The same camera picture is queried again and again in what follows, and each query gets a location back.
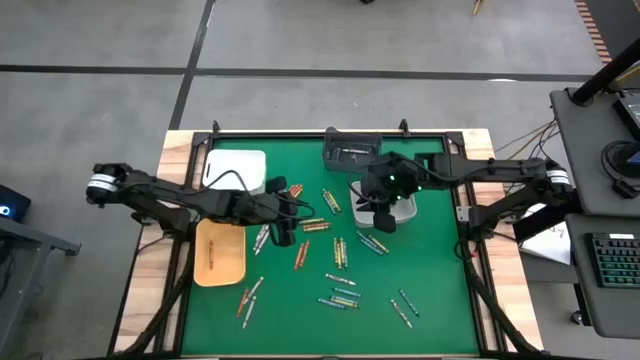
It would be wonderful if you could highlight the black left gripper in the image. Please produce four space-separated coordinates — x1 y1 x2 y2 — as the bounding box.
268 193 303 248

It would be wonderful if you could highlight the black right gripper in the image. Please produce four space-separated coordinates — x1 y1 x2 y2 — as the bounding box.
360 152 425 207

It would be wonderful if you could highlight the white plastic bin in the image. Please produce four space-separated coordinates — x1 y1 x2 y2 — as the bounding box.
203 148 268 197

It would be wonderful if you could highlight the blue green crayon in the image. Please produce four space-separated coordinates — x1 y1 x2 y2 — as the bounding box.
397 288 421 319

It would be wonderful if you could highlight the light grey plastic bin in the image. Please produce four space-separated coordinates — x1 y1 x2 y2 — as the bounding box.
348 179 418 229

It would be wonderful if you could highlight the dark grey plastic bin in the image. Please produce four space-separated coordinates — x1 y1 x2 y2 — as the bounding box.
322 126 384 174

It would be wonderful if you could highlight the orange plastic bin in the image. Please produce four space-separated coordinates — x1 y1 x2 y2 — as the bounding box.
193 218 248 288

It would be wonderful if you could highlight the white paper sheet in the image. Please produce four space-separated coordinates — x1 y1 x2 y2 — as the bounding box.
518 202 572 266

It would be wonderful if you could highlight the grey desk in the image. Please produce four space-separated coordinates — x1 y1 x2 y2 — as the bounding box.
549 87 640 217
564 213 640 341

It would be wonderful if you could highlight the grey metal cart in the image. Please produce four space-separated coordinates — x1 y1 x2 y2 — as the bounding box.
0 215 83 360

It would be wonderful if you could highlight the black headset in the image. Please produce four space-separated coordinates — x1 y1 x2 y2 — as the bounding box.
601 139 640 200

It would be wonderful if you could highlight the backlit computer keyboard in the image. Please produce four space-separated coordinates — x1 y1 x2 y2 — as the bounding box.
584 231 640 290

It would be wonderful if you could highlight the black pole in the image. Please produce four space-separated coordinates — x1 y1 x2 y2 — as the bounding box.
571 37 640 107

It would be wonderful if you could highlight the black laptop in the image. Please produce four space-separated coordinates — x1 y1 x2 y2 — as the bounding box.
612 91 640 142

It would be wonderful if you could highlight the black device blue light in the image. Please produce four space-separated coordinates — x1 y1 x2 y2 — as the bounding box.
0 183 32 224

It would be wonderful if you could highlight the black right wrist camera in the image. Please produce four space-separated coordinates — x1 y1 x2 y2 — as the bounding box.
372 209 399 235

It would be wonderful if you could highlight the black left camera cable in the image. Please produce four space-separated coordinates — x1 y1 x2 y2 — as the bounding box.
202 169 317 236

